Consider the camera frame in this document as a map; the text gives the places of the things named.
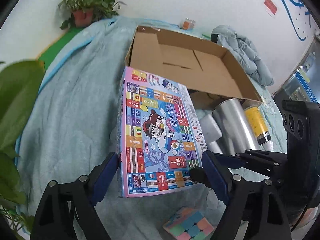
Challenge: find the large green leafy plant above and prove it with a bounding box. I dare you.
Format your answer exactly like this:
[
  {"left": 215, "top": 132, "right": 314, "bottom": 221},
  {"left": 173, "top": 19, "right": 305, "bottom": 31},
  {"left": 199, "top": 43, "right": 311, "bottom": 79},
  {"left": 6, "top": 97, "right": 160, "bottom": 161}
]
[{"left": 1, "top": 60, "right": 46, "bottom": 239}]

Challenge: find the potted plant red pot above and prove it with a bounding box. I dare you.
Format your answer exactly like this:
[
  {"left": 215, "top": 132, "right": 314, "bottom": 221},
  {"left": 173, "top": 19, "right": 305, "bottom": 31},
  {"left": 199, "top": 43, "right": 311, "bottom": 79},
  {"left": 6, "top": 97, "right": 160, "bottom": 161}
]
[{"left": 58, "top": 0, "right": 125, "bottom": 30}]

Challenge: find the crumpled light blue duvet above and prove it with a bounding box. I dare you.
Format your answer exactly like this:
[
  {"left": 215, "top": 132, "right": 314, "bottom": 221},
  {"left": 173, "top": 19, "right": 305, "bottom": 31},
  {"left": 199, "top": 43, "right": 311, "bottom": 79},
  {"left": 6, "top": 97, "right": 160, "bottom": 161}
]
[{"left": 211, "top": 25, "right": 274, "bottom": 86}]

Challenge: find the open cardboard box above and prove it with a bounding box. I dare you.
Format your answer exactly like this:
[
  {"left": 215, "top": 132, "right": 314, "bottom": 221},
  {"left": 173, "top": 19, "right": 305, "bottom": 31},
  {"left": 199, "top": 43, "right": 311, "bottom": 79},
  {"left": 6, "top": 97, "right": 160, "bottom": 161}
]
[{"left": 125, "top": 25, "right": 262, "bottom": 109}]

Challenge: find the green mat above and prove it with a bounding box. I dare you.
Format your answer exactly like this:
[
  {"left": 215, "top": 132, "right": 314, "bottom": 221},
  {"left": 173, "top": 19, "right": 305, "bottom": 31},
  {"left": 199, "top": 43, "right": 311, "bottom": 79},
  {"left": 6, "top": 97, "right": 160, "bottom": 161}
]
[{"left": 38, "top": 27, "right": 84, "bottom": 70}]

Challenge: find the red wall sign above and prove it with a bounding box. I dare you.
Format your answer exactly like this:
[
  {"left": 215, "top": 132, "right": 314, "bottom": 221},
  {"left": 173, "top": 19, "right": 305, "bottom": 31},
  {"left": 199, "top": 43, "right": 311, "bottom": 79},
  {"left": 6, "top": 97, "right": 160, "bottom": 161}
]
[{"left": 263, "top": 0, "right": 278, "bottom": 18}]

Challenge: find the pastel rubik's cube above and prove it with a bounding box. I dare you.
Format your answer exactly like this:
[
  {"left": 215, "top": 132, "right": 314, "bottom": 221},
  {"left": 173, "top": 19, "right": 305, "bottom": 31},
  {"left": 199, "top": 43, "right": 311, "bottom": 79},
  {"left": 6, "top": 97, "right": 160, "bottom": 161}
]
[{"left": 163, "top": 207, "right": 215, "bottom": 239}]

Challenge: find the light blue quilt bedspread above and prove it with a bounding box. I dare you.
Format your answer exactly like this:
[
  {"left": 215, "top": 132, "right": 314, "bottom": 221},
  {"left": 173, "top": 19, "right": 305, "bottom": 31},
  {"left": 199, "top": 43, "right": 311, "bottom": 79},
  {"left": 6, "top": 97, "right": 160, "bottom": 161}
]
[{"left": 15, "top": 15, "right": 288, "bottom": 240}]

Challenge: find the small orange label jar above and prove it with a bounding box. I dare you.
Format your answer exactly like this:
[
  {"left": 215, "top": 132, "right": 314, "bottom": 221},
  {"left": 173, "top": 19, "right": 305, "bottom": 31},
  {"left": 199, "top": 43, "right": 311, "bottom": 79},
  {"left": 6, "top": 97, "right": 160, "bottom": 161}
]
[{"left": 180, "top": 18, "right": 196, "bottom": 30}]

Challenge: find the white spray bottle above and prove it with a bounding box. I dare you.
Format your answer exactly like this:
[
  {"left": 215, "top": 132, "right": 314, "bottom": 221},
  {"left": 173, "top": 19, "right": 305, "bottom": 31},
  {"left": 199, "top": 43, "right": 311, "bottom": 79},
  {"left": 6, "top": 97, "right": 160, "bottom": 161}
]
[{"left": 200, "top": 114, "right": 222, "bottom": 154}]

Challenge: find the large silver metal can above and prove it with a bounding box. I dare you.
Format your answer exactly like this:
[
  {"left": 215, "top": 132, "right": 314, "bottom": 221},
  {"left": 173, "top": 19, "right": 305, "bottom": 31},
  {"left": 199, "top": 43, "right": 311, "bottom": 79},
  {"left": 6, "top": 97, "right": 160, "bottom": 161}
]
[{"left": 212, "top": 98, "right": 259, "bottom": 155}]

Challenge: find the yellow label jar black lid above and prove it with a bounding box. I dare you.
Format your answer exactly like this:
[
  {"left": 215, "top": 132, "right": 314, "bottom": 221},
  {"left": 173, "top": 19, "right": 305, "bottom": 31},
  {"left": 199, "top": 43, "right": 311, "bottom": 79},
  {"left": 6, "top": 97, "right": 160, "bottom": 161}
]
[{"left": 244, "top": 106, "right": 273, "bottom": 151}]

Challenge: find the colourful board game box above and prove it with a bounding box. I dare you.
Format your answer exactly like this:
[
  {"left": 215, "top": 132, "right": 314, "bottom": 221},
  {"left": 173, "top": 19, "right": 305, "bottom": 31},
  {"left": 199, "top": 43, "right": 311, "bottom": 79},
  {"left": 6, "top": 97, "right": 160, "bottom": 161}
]
[{"left": 117, "top": 67, "right": 206, "bottom": 198}]

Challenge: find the glass door cabinet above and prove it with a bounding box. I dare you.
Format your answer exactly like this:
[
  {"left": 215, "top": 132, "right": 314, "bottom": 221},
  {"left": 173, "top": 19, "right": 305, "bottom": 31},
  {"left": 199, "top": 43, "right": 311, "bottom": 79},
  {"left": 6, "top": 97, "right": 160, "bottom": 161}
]
[{"left": 274, "top": 31, "right": 320, "bottom": 107}]

